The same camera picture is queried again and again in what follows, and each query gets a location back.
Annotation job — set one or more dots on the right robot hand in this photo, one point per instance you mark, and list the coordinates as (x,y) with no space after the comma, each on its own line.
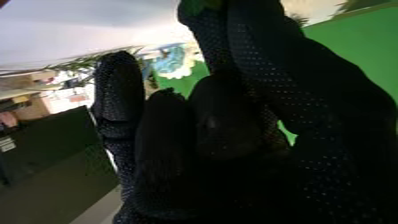
(248,140)

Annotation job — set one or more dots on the bunch of flowers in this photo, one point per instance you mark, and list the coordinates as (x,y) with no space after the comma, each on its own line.
(172,61)

